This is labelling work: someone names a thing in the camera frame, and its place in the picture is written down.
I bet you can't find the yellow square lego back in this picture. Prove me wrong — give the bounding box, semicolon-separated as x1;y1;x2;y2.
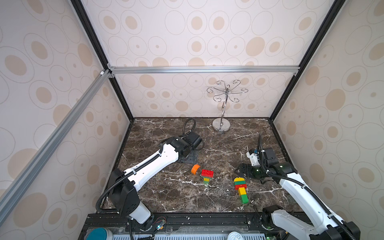
234;177;245;182

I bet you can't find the orange round lego piece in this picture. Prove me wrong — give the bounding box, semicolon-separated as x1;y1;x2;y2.
191;164;201;175

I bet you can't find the chrome hook stand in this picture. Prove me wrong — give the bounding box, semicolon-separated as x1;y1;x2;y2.
207;79;249;134

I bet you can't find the left slanted aluminium rail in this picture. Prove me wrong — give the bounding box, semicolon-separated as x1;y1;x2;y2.
1;69;112;225

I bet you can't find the teal white round object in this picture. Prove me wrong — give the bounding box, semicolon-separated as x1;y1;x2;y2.
85;228;114;240

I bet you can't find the horizontal aluminium rail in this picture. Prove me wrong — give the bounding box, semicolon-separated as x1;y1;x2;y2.
111;65;300;74

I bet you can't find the green long lego back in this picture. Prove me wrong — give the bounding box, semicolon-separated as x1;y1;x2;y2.
234;181;246;186

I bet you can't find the green square lego front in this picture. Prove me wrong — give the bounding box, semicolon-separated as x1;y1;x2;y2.
240;194;249;205

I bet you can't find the red long lego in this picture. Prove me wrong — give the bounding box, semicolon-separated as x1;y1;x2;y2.
201;170;214;179
235;184;247;190

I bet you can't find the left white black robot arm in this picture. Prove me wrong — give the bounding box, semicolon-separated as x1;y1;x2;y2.
96;118;203;225

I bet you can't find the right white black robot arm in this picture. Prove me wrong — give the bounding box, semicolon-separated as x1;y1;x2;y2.
234;137;361;240

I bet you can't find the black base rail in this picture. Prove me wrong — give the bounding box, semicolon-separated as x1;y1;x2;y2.
78;212;337;240

